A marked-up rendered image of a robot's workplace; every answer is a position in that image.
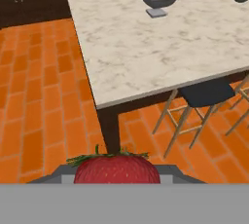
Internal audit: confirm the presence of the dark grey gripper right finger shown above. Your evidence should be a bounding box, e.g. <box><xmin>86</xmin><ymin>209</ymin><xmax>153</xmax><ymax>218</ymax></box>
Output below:
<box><xmin>158</xmin><ymin>165</ymin><xmax>206</xmax><ymax>184</ymax></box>

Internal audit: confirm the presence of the red strawberry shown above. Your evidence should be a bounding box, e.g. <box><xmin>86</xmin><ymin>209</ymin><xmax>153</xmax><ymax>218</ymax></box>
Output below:
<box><xmin>66</xmin><ymin>144</ymin><xmax>161</xmax><ymax>184</ymax></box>

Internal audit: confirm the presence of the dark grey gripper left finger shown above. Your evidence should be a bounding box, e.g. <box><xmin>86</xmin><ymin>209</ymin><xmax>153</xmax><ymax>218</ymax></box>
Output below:
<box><xmin>28</xmin><ymin>164</ymin><xmax>79</xmax><ymax>184</ymax></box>

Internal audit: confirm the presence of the dark wood dining counter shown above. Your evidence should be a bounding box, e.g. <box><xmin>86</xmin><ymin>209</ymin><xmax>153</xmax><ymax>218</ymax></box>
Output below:
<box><xmin>63</xmin><ymin>0</ymin><xmax>249</xmax><ymax>156</ymax></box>

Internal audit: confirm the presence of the grey footed fruit bowl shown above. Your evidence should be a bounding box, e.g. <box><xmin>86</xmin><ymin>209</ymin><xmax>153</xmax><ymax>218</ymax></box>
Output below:
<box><xmin>137</xmin><ymin>0</ymin><xmax>184</xmax><ymax>19</ymax></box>

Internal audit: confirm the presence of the wooden stool with dark seat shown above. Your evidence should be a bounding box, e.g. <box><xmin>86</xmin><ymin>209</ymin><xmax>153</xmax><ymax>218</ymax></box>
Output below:
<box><xmin>225</xmin><ymin>74</ymin><xmax>249</xmax><ymax>137</ymax></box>
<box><xmin>152</xmin><ymin>77</ymin><xmax>236</xmax><ymax>160</ymax></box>

